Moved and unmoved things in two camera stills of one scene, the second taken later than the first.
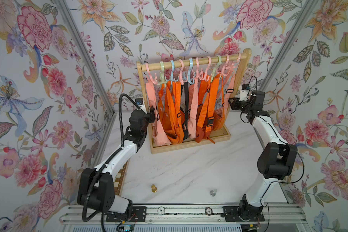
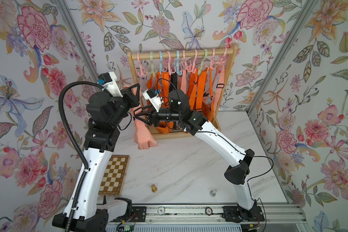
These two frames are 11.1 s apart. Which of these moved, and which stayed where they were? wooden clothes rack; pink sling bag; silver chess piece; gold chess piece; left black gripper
Moved: left black gripper; pink sling bag; wooden clothes rack
Stayed: gold chess piece; silver chess piece
